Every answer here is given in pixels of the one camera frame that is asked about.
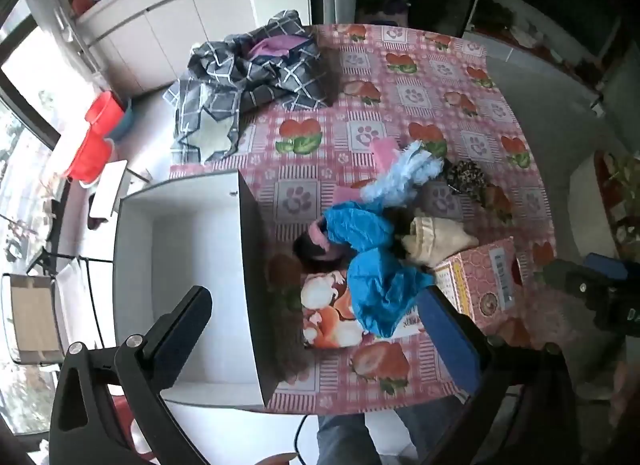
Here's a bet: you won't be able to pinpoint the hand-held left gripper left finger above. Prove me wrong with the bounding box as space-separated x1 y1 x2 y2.
50 285 213 465

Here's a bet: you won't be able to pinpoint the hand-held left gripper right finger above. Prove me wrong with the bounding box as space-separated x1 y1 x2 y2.
417 287 581 465

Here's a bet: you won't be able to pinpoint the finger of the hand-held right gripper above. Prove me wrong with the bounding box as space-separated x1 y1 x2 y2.
584 252 630 282
542 259 610 298

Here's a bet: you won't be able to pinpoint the white drawer box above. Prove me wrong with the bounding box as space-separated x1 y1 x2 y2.
112 170 275 409

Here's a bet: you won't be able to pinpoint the cream knit hat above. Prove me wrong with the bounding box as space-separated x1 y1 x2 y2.
400 214 481 267

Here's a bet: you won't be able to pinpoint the leopard print scrunchie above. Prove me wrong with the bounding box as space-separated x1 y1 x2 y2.
444 160 489 197

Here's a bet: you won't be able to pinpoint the light blue fluffy duster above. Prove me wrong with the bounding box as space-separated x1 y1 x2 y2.
359 142 446 207

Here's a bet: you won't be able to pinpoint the pink cardboard box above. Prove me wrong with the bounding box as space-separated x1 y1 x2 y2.
431 236 524 332

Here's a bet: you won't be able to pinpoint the blue crumpled cloth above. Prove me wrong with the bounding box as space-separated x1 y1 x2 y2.
324 202 437 339

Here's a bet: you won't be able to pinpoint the red plastic stool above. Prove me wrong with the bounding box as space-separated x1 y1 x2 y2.
111 394 157 465

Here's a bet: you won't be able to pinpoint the orange and white printed box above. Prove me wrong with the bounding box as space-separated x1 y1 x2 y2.
299 269 427 352

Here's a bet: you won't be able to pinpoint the person's jeans legs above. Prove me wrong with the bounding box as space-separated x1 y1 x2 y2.
316 409 417 465

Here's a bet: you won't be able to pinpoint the black plush with pink band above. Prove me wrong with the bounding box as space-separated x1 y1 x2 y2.
292 219 347 274

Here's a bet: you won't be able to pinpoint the white square stool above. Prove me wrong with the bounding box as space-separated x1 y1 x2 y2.
91 160 151 222

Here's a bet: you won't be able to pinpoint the red plastic bucket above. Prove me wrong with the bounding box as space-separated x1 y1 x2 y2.
64 135 119 185
84 90 126 138

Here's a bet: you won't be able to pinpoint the blue plastic basin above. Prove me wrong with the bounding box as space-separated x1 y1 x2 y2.
111 95 134 142

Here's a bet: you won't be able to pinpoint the grey plaid quilt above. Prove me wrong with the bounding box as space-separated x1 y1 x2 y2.
166 10 337 164

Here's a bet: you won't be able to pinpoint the pink strawberry printed tablecloth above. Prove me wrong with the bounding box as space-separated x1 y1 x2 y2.
169 22 558 415

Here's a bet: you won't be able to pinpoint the purple cloth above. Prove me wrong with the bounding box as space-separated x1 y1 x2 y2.
247 35 312 60

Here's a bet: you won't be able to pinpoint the white cabinet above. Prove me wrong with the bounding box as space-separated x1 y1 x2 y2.
74 0 262 96

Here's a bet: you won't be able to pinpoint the black cable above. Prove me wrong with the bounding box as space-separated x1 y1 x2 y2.
294 415 322 465

